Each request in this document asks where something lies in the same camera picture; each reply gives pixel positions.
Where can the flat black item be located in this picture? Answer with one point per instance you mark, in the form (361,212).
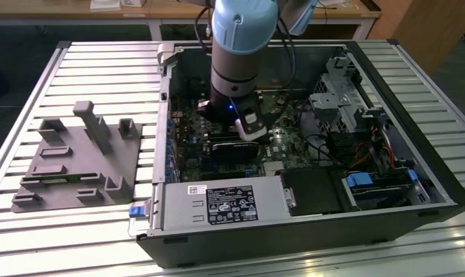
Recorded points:
(371,5)

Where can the green RAM stick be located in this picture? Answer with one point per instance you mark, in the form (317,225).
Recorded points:
(59,179)

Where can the grey parts rack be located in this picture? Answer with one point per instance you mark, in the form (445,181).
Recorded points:
(81,161)

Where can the white box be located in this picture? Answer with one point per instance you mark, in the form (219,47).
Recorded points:
(105,5)
(133,3)

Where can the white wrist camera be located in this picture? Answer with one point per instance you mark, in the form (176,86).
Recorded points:
(252,134)

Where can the wooden cabinet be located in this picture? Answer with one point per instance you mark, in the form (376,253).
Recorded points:
(429,29)

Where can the wooden desk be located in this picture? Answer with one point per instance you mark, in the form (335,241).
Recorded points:
(63,13)

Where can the grey metal drive cage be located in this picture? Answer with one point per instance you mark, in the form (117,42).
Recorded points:
(328,101)

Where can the pale blue teach pendant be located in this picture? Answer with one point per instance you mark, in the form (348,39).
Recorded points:
(305,17)

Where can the black graphics card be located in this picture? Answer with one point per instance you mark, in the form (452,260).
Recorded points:
(232,153)

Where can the black open PC case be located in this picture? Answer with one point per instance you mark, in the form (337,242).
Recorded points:
(256,245)

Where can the grey power supply box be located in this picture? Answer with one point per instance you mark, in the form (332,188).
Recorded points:
(179,202)

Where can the small silver heat sink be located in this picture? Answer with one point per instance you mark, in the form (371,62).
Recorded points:
(273,167)

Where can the black disk bay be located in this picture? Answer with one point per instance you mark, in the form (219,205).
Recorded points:
(313,190)

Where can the green motherboard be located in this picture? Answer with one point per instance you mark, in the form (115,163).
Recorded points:
(291,135)

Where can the hard disk in blue carrier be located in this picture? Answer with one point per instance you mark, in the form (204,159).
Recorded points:
(357,179)

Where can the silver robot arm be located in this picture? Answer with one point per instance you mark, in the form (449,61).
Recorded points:
(236,66)

